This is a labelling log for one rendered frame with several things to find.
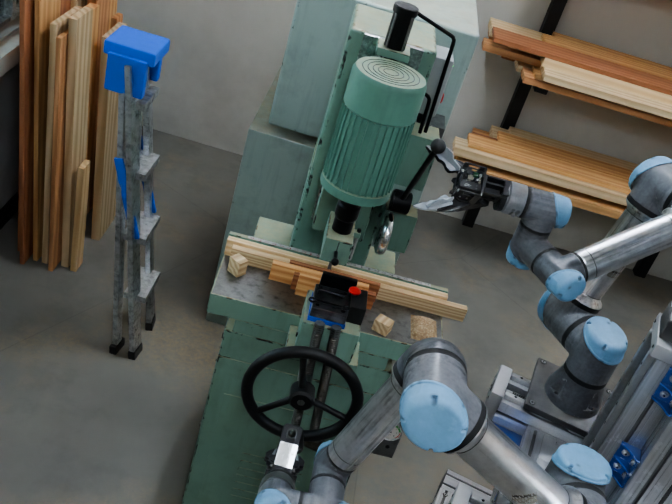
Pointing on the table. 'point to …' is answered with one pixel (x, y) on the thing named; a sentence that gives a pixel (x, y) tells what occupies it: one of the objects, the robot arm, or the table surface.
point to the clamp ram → (337, 281)
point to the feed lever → (401, 201)
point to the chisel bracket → (336, 243)
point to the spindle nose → (345, 217)
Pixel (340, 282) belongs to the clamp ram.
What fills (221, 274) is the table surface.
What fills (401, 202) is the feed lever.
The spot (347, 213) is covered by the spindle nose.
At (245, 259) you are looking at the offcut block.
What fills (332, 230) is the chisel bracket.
